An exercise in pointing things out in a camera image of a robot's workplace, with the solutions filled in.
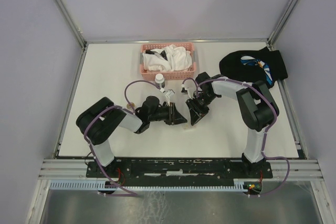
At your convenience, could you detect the black garment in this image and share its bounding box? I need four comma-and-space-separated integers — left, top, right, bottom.
219, 47, 288, 88

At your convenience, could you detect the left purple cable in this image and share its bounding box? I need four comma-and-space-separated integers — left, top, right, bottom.
83, 80, 163, 198

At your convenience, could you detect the white cloth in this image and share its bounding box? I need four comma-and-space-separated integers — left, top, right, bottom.
142, 44, 193, 72

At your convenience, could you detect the clear pill bottle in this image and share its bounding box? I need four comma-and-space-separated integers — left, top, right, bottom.
127, 102, 136, 111

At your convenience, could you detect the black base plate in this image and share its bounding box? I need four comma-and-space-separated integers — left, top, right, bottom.
86, 157, 272, 187

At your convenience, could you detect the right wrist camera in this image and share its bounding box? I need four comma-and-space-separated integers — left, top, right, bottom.
181, 83, 192, 99

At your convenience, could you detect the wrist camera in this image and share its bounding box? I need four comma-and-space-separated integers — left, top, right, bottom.
181, 83, 192, 99
159, 88, 175, 104

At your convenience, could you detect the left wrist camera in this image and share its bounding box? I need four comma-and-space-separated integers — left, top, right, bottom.
159, 88, 175, 104

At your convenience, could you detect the pink plastic basket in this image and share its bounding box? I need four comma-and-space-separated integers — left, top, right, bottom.
140, 42, 197, 81

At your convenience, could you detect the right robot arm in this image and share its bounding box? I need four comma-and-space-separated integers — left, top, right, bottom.
186, 72, 279, 177

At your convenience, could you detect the white capped pill bottle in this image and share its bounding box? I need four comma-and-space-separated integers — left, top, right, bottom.
154, 73, 165, 89

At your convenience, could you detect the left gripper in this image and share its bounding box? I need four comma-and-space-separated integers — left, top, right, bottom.
149, 102, 187, 125

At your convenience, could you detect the white cable duct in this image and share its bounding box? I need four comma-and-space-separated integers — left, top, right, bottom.
49, 179, 250, 190

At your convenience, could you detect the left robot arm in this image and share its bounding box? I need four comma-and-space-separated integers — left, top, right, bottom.
76, 95, 187, 177

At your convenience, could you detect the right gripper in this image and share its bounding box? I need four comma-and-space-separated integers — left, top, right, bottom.
185, 92, 217, 125

